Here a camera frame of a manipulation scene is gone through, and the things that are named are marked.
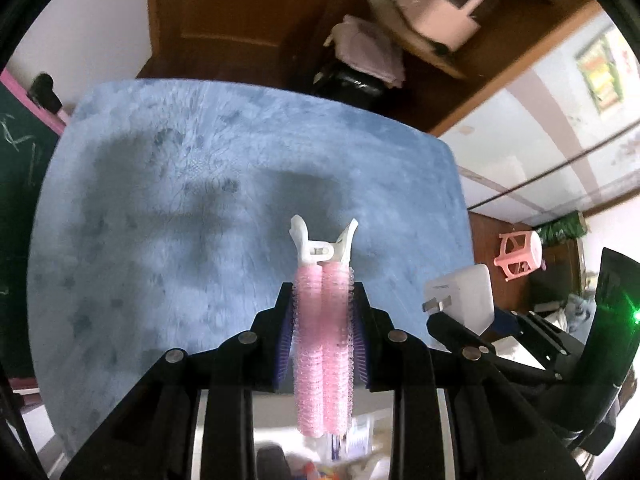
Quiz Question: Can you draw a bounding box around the pink plastic stool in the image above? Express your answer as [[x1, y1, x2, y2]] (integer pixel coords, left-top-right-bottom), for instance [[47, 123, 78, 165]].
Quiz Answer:
[[494, 230, 547, 283]]

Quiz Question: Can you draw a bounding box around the wooden door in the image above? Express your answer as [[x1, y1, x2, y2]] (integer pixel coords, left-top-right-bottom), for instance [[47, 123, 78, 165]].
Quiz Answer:
[[147, 0, 351, 86]]

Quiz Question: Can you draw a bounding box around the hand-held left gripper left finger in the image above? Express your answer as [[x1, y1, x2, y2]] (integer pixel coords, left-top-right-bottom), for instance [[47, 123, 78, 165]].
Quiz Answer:
[[60, 281, 297, 480]]

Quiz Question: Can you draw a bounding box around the pink hair roller clip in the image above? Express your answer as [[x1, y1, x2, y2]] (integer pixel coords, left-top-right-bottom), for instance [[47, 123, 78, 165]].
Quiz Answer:
[[289, 214, 361, 441]]

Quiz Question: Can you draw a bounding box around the wall poster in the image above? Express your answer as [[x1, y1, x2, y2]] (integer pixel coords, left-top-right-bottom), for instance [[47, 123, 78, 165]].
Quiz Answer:
[[575, 30, 628, 111]]

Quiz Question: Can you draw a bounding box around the pink white appliance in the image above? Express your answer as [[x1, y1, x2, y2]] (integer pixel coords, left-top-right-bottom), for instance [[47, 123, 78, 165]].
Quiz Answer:
[[395, 0, 501, 53]]

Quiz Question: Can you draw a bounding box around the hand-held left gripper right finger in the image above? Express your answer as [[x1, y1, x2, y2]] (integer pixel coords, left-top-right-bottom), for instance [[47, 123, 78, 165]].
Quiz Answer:
[[350, 282, 576, 480]]

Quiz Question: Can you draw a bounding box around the pink framed chalkboard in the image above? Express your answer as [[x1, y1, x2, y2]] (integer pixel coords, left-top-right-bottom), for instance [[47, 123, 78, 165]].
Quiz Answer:
[[0, 70, 71, 391]]

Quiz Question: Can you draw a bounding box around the folded pink cloth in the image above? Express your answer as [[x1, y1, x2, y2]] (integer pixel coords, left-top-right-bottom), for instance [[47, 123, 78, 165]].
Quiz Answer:
[[324, 15, 406, 88]]

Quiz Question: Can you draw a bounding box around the green bag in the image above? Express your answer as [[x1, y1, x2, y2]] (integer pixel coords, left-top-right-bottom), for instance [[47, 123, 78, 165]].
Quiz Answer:
[[537, 212, 588, 246]]

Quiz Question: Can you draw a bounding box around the wooden desk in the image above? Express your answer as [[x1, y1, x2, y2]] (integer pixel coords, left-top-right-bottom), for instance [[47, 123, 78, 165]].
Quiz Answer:
[[325, 0, 606, 136]]

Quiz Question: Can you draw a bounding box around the small black object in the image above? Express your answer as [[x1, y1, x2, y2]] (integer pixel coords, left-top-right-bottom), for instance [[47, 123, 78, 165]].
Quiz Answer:
[[27, 74, 63, 111]]

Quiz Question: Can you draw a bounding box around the white wardrobe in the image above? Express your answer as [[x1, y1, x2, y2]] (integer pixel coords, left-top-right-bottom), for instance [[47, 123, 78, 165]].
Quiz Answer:
[[437, 7, 640, 226]]

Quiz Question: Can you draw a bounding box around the white power adapter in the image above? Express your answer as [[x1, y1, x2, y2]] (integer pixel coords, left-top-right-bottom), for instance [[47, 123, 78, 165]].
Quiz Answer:
[[424, 264, 496, 352]]

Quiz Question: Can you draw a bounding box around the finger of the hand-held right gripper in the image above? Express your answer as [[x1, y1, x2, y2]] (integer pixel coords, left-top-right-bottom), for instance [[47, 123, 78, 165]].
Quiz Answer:
[[426, 312, 551, 377], [510, 310, 587, 361]]

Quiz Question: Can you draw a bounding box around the blue fuzzy table cover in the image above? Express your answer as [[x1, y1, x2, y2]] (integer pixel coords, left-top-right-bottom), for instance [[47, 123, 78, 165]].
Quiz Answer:
[[27, 78, 476, 461]]

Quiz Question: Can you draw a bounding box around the black bag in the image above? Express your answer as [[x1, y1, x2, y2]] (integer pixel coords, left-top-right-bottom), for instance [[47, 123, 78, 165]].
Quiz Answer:
[[312, 60, 388, 108]]

